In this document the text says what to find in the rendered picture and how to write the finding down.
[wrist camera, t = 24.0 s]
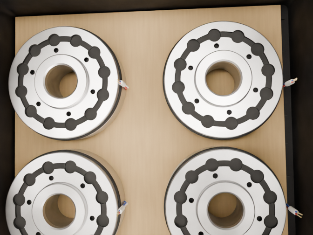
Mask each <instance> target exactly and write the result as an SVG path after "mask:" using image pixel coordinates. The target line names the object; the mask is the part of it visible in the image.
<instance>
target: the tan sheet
mask: <svg viewBox="0 0 313 235"><path fill-rule="evenodd" d="M215 21H233V22H238V23H242V24H244V25H247V26H249V27H251V28H253V29H255V30H257V31H258V32H260V33H261V34H262V35H263V36H264V37H265V38H266V39H267V40H268V41H269V42H270V43H271V44H272V46H273V47H274V49H275V50H276V52H277V54H278V56H279V59H280V62H281V66H282V68H283V62H282V34H281V6H280V5H268V6H247V7H217V8H196V9H176V10H155V11H134V12H113V13H93V14H62V15H42V16H21V17H15V56H16V54H17V52H18V51H19V49H20V48H21V47H22V46H23V44H24V43H25V42H26V41H28V40H29V39H30V38H31V37H32V36H34V35H35V34H37V33H39V32H41V31H43V30H45V29H48V28H53V27H59V26H71V27H77V28H82V29H85V30H88V31H90V32H92V33H94V34H96V35H97V36H99V37H100V38H101V39H103V40H104V41H105V42H106V43H107V44H108V45H109V47H110V48H111V49H112V50H113V51H114V52H115V54H116V55H117V57H118V58H119V60H120V62H121V64H122V66H123V69H124V72H125V77H126V85H127V86H128V87H129V88H128V89H127V90H126V95H125V100H124V103H123V106H122V108H121V110H120V112H119V114H118V115H117V117H116V118H115V120H114V121H113V122H112V123H111V124H110V125H109V126H108V127H107V128H106V129H104V130H103V131H102V132H100V133H98V134H96V135H94V136H92V137H89V138H85V139H79V140H55V139H50V138H47V137H44V136H42V135H40V134H38V133H36V132H35V131H33V130H32V129H30V128H29V127H28V126H27V125H26V124H24V123H23V121H22V120H21V119H20V118H19V116H18V115H17V113H16V112H15V177H16V175H17V174H18V173H19V171H20V170H21V169H22V168H23V167H24V166H25V165H26V164H27V163H29V162H30V161H31V160H33V159H34V158H36V157H38V156H40V155H42V154H44V153H47V152H51V151H57V150H63V149H82V150H86V151H89V152H92V153H94V154H96V155H98V156H100V157H101V158H103V159H104V160H105V161H107V162H108V163H109V164H110V165H111V166H112V167H113V169H114V170H115V171H116V173H117V175H118V176H119V178H120V180H121V183H122V186H123V189H124V193H125V201H126V202H128V205H126V207H125V214H124V218H123V222H122V224H121V226H120V229H119V230H118V232H117V234H116V235H170V233H169V230H168V228H167V225H166V221H165V217H164V207H163V206H164V196H165V192H166V188H167V185H168V182H169V179H170V177H171V175H172V173H173V172H174V170H175V169H176V167H177V166H178V165H179V164H180V163H181V162H182V161H183V160H184V159H185V158H186V157H188V156H189V155H190V154H192V153H194V152H196V151H198V150H200V149H203V148H206V147H211V146H230V147H235V148H238V149H241V150H244V151H247V152H249V153H251V154H253V155H255V156H257V157H258V158H260V159H261V160H262V161H264V162H265V163H266V164H267V165H268V166H269V167H270V168H271V169H272V171H273V172H274V173H275V175H276V176H277V178H278V180H279V182H280V184H281V186H282V189H283V191H284V195H285V200H286V204H287V187H286V146H285V118H284V91H283V88H282V93H281V97H280V100H279V103H278V105H277V107H276V109H275V111H274V112H273V114H272V115H271V116H270V117H269V119H268V120H267V121H266V122H265V123H264V124H263V125H262V126H260V127H259V128H258V129H256V130H255V131H253V132H251V133H249V134H247V135H245V136H242V137H239V138H234V139H227V140H218V139H211V138H205V137H202V136H199V135H197V134H195V133H193V132H191V131H189V130H188V129H186V128H185V127H184V126H183V125H181V124H180V123H179V121H178V120H177V119H176V118H175V117H174V115H173V114H172V112H171V110H170V109H169V107H168V105H167V102H166V99H165V96H164V92H163V69H164V66H165V62H166V60H167V57H168V55H169V53H170V51H171V50H172V48H173V47H174V45H175V44H176V43H177V42H178V41H179V40H180V39H181V38H182V37H183V36H184V35H185V34H186V33H188V32H189V31H191V30H193V29H194V28H196V27H198V26H201V25H203V24H206V23H210V22H215ZM206 82H207V85H208V87H209V89H210V90H211V91H212V92H214V93H216V94H218V95H229V94H231V93H232V92H233V89H234V79H233V77H232V75H231V74H230V73H229V72H228V71H226V70H224V69H214V70H212V71H210V72H209V73H208V74H207V75H206ZM76 85H77V77H76V74H75V72H70V73H68V74H66V75H65V76H64V77H63V78H62V79H61V81H60V86H59V87H60V93H61V95H62V96H63V97H67V96H69V95H70V94H72V93H73V91H74V90H75V88H76ZM236 205H237V199H236V196H235V195H233V194H230V193H221V194H218V195H216V196H214V197H213V198H212V200H211V201H210V203H209V206H208V211H209V212H210V213H211V214H212V215H213V216H216V217H220V218H223V217H227V216H229V215H231V214H232V213H233V212H234V210H235V208H236ZM58 208H59V210H60V212H61V213H62V214H63V215H64V216H66V217H69V218H74V217H75V206H74V204H73V202H72V200H71V199H70V198H69V197H67V196H65V195H62V194H60V195H59V197H58Z"/></svg>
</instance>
